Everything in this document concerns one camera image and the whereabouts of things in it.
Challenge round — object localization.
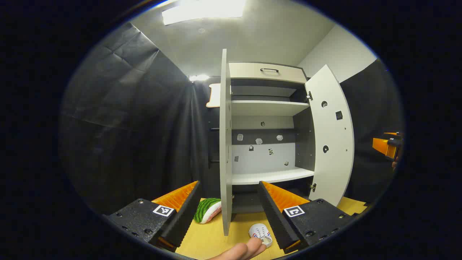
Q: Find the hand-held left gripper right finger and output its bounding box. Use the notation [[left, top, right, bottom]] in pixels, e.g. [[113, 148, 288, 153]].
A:
[[257, 181, 356, 254]]

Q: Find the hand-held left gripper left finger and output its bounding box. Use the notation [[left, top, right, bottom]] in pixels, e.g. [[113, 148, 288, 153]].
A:
[[103, 181, 201, 252]]

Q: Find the white striped shoe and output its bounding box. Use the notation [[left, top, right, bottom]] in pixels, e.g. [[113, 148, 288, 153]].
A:
[[248, 223, 272, 248]]

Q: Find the white cabinet door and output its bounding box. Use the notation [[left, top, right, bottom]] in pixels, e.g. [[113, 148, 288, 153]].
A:
[[219, 49, 233, 237], [305, 64, 355, 207]]

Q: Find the grey white shoe cabinet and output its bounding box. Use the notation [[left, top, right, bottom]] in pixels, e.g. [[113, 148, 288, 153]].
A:
[[227, 62, 316, 213]]

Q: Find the watermelon plush toy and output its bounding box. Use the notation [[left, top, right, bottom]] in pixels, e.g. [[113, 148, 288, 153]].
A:
[[194, 198, 222, 224]]

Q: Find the ceiling light panel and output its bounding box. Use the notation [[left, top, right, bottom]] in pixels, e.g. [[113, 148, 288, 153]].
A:
[[162, 0, 246, 26]]

